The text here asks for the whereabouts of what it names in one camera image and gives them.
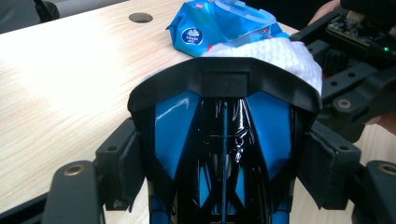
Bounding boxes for round table cable grommet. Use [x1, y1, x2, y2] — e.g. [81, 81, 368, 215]
[128, 11, 154, 24]

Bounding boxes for black folding chair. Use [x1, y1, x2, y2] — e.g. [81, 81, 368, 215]
[32, 0, 61, 23]

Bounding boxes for blue and black toy car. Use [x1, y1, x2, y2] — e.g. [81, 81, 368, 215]
[126, 56, 324, 224]

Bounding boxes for white wet wipe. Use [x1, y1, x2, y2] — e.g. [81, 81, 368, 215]
[146, 36, 324, 96]

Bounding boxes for blue wet wipes pack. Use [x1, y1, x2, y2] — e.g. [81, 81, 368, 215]
[165, 0, 292, 59]

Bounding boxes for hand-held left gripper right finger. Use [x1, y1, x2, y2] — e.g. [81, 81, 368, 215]
[296, 119, 362, 211]

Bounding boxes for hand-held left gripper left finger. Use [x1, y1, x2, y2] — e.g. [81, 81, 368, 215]
[94, 117, 147, 213]

